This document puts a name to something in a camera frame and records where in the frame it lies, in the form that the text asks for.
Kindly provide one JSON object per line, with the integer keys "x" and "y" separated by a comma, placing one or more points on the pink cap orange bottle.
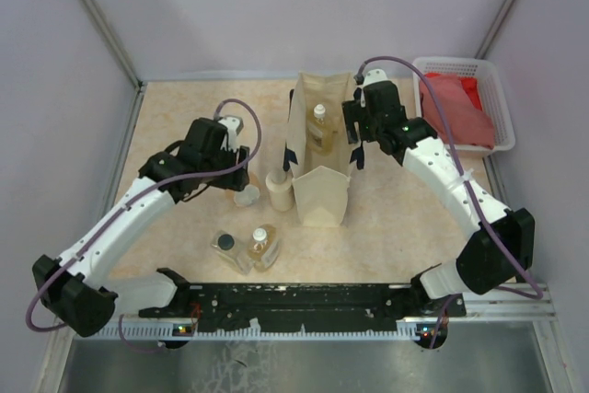
{"x": 253, "y": 176}

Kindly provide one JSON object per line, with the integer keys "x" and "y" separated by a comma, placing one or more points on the beige canvas bag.
{"x": 320, "y": 181}

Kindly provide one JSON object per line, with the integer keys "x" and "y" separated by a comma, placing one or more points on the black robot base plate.
{"x": 283, "y": 310}

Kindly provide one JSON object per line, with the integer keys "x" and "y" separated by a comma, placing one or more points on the amber bottle white cap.
{"x": 264, "y": 247}

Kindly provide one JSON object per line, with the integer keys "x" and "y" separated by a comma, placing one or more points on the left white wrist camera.
{"x": 233, "y": 125}

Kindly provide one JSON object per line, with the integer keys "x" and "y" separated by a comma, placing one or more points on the clear jar teal lid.
{"x": 245, "y": 198}

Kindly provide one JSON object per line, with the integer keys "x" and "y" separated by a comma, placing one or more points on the yellow liquid bottle white cap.
{"x": 320, "y": 129}

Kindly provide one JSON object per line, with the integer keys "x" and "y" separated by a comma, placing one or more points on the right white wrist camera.
{"x": 371, "y": 77}

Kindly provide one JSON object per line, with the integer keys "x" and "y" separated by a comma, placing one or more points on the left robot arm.
{"x": 76, "y": 286}

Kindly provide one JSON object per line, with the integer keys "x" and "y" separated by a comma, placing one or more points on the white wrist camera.
{"x": 371, "y": 77}
{"x": 233, "y": 125}

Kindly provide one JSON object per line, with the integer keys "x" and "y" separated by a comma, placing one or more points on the white plastic basket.
{"x": 491, "y": 97}

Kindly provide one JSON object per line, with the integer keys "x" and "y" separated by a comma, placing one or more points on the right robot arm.
{"x": 499, "y": 240}

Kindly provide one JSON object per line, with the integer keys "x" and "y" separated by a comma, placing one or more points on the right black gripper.
{"x": 353, "y": 112}

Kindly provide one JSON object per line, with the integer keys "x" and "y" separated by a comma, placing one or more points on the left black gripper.
{"x": 236, "y": 179}

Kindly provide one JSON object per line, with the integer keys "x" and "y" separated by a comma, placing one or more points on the cream cylindrical bottle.
{"x": 280, "y": 189}

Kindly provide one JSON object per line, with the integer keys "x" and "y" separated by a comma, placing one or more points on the pink red cloth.
{"x": 459, "y": 98}

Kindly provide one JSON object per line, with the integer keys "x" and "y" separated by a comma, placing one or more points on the clear bottle black cap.
{"x": 232, "y": 251}

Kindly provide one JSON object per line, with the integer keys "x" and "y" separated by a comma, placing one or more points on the aluminium rail frame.
{"x": 503, "y": 305}

